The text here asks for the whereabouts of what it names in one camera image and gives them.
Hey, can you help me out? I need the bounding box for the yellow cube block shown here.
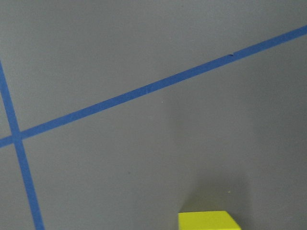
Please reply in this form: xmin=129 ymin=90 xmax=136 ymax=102
xmin=178 ymin=211 xmax=241 ymax=230

